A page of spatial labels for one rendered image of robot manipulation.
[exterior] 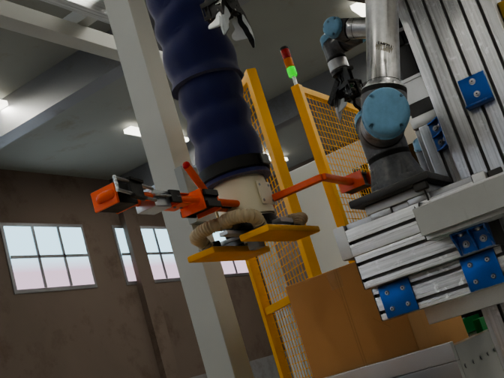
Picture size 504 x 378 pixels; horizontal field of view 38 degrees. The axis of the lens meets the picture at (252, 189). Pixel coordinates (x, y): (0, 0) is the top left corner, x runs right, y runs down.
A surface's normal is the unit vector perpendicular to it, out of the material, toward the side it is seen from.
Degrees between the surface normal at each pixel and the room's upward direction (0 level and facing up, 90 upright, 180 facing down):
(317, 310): 90
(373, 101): 97
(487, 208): 90
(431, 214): 90
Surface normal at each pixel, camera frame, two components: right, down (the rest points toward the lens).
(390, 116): -0.10, -0.08
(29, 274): 0.81, -0.36
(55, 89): -0.51, -0.06
